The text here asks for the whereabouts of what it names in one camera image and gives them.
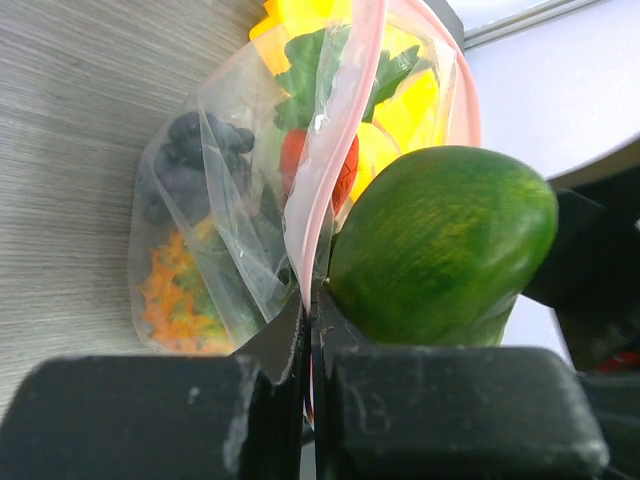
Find fake purple grapes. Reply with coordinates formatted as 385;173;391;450
136;111;255;225

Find fake mango orange green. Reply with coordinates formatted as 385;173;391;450
327;146;559;347

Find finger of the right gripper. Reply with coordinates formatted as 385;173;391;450
524;190;639;373

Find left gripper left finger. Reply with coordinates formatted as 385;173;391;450
234;292;305;479

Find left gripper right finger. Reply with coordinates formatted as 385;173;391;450
309;284;370;479

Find fake carrot orange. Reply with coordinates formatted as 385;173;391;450
278;127;361;216

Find fake green lettuce leaf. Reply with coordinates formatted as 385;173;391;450
272;27;424;132

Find fake pineapple orange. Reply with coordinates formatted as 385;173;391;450
137;229;235;356

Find yellow plastic tray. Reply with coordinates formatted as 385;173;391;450
249;0;352;40

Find clear zip top bag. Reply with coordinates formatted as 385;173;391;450
128;1;481;350

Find fake yellow fruit pieces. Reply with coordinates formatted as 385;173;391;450
254;24;449;204

